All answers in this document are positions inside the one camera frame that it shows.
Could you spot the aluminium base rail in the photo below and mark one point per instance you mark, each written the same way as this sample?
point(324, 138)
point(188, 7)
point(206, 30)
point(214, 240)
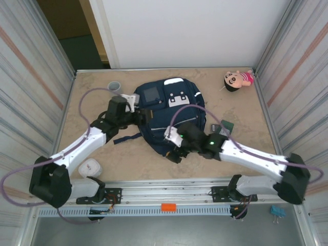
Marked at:
point(166, 191)

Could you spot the white round container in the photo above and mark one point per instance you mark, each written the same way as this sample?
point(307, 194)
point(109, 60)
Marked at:
point(89, 167)

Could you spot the aluminium frame post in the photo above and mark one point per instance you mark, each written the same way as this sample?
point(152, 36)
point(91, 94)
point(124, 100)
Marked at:
point(275, 38)
point(57, 43)

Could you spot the blue binder clip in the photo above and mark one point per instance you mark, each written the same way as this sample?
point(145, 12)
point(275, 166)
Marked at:
point(277, 210)

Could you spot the orange block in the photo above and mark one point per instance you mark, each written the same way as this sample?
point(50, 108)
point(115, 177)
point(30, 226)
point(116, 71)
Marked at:
point(168, 207)

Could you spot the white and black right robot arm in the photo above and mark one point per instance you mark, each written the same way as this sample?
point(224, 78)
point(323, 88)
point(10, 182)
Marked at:
point(251, 156)

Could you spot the white door frame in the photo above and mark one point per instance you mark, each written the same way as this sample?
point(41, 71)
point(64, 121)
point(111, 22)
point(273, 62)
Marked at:
point(104, 30)

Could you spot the grey plastic cup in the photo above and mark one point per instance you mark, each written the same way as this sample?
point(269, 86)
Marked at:
point(115, 88)

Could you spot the grey metal shelf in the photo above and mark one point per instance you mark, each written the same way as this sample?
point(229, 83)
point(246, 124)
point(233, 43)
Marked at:
point(166, 233)

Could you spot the plush doll with pink shirt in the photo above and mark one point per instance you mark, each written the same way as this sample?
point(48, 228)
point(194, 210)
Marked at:
point(232, 80)

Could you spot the black calculator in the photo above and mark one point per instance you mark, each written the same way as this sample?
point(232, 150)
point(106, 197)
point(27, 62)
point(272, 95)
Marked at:
point(215, 127)

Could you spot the aluminium table edge bar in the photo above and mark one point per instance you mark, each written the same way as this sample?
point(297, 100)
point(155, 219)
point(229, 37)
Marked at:
point(166, 69)

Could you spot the navy blue student backpack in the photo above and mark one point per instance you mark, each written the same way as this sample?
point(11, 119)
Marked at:
point(164, 120)

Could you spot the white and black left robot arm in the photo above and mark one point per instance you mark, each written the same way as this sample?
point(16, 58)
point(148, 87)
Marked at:
point(77, 148)

